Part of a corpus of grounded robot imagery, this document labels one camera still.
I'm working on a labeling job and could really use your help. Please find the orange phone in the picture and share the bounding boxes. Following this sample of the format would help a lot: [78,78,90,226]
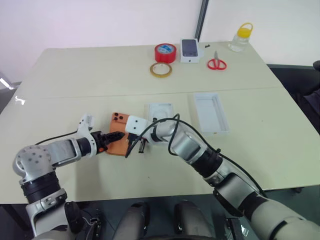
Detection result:
[104,112,131,158]

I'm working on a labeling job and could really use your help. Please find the clear jar with yellow lid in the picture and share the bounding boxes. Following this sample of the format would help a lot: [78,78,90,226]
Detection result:
[227,22,254,53]

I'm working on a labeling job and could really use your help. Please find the red handled scissors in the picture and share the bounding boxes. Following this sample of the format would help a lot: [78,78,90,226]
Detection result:
[206,50,228,71]

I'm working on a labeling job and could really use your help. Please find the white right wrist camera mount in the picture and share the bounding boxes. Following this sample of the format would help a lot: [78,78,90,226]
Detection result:
[125,115,152,135]

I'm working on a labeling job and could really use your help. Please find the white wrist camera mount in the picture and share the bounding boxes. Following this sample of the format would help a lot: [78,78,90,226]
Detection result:
[125,115,152,135]
[76,113,98,157]

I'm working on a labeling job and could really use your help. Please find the white box with phone print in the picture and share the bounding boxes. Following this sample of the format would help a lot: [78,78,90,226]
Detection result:
[179,37,205,64]

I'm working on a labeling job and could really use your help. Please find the dark rounded shape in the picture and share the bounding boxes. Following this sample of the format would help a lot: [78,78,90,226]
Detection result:
[119,200,151,240]

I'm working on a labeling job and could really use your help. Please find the white phone box base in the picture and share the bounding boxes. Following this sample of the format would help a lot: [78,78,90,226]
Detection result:
[145,102,175,124]

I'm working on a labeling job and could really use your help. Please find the grey vertical wall post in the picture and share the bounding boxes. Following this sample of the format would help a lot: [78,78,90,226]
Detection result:
[194,0,210,41]

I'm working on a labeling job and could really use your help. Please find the white phone box lid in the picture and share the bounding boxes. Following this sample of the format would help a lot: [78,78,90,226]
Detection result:
[193,92,231,137]

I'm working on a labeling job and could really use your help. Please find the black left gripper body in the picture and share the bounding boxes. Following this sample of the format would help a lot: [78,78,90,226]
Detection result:
[90,130,109,154]

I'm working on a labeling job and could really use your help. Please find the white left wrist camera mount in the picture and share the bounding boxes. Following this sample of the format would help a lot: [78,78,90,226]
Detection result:
[76,113,98,157]

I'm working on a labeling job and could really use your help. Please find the yellow clear tape roll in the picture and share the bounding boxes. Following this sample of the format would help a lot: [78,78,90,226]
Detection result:
[149,62,174,79]

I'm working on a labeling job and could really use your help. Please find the red tape roll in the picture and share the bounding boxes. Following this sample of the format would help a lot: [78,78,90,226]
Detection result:
[153,42,178,64]

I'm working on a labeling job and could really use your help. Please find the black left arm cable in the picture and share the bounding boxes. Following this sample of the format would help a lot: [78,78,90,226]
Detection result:
[34,129,80,146]

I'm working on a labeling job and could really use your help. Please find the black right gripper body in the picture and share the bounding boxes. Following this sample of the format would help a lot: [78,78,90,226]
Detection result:
[127,132,149,146]

